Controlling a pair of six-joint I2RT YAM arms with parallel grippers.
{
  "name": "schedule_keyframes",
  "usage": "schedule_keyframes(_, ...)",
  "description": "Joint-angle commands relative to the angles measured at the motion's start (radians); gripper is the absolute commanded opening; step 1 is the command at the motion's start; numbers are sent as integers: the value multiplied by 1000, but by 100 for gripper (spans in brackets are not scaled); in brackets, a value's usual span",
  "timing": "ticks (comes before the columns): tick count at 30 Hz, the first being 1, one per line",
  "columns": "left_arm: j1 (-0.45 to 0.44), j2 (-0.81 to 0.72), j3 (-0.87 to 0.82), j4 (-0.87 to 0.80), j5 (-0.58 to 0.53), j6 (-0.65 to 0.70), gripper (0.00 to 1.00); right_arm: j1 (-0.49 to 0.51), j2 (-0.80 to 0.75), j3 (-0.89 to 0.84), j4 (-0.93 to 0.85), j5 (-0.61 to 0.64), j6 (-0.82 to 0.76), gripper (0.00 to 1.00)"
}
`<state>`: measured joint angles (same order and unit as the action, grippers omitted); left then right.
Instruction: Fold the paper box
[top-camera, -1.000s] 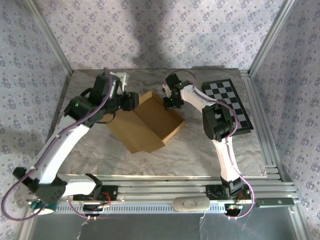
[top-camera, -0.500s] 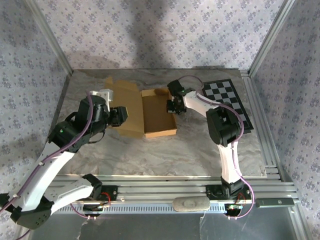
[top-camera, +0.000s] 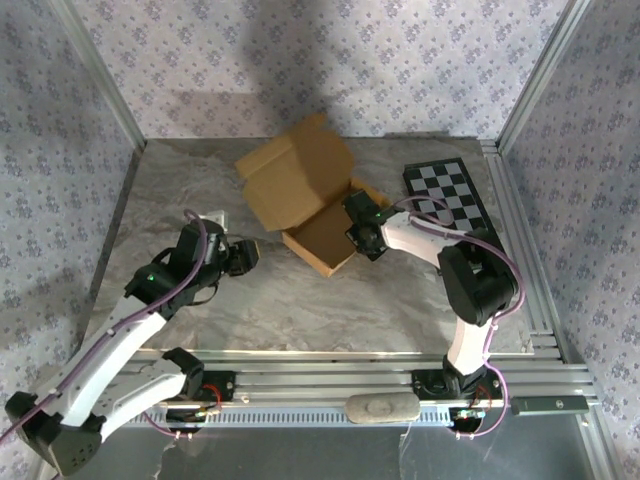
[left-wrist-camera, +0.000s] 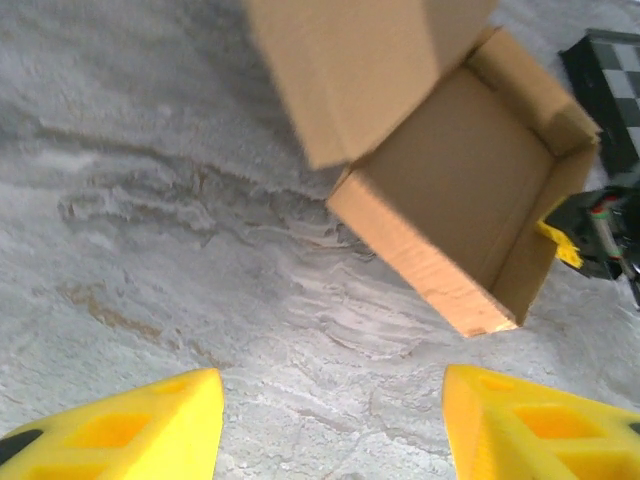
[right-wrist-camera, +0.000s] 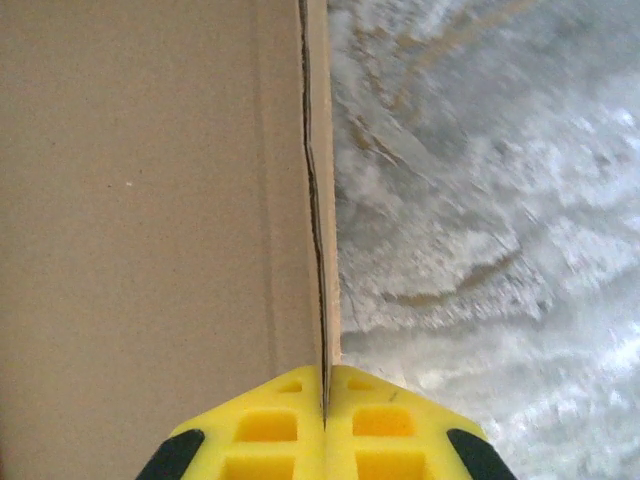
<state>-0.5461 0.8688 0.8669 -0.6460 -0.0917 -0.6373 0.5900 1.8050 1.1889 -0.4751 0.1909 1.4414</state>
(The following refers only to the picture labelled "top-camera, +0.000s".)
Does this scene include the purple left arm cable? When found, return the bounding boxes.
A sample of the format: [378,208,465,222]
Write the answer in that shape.
[0,209,211,442]

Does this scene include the aluminium side rail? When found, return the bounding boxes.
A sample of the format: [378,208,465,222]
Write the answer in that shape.
[482,139,569,361]

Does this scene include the black grey checkerboard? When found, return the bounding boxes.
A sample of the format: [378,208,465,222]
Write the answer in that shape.
[402,157,506,251]

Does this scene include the black rectangular bar device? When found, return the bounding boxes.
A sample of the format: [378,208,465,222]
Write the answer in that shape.
[509,395,590,416]

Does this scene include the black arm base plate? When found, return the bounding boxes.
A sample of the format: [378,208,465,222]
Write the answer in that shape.
[412,368,504,401]
[164,369,237,404]

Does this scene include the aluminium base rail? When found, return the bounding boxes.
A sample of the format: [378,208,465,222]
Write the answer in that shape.
[49,349,599,409]

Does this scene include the grey slotted cable duct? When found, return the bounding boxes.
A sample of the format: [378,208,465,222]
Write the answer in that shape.
[112,405,456,429]

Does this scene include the aluminium frame post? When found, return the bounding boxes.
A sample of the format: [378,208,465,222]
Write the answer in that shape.
[497,0,594,151]
[47,0,149,151]

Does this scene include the small black controller board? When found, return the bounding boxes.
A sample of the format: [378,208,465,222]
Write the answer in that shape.
[164,405,224,435]
[448,405,489,432]

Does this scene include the brown cardboard box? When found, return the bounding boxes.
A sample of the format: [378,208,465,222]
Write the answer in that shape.
[234,113,394,279]

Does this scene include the grey oval pad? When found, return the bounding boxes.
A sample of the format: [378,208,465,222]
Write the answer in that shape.
[343,393,421,425]

